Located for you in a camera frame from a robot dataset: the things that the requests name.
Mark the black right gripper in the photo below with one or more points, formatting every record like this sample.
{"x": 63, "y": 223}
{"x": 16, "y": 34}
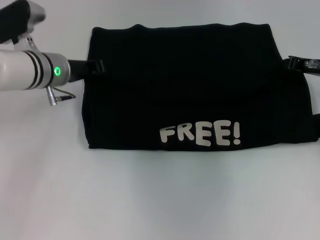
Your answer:
{"x": 312, "y": 67}

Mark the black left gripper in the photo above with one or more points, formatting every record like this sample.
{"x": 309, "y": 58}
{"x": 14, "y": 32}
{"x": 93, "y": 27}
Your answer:
{"x": 78, "y": 68}

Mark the black shirt with FREE print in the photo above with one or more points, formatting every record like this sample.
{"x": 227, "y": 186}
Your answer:
{"x": 190, "y": 90}

